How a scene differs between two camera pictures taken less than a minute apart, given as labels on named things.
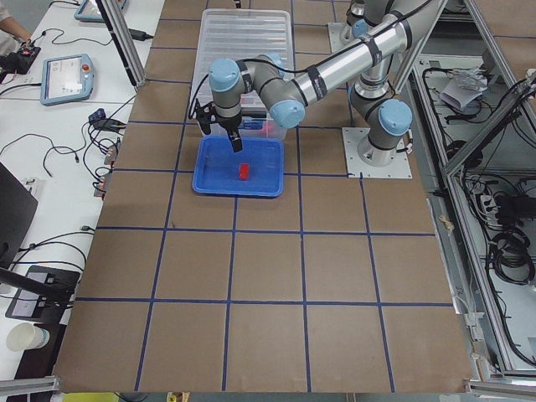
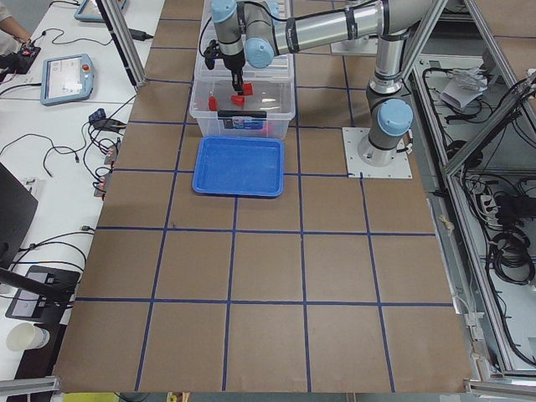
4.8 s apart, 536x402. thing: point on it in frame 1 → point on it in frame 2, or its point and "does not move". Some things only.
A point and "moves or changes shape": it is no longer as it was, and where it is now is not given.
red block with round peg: (244, 171) moves or changes shape
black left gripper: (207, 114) → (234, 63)
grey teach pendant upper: (66, 79) does not move
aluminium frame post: (123, 41) does not move
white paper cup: (23, 336) does not move
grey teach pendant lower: (90, 11) does not move
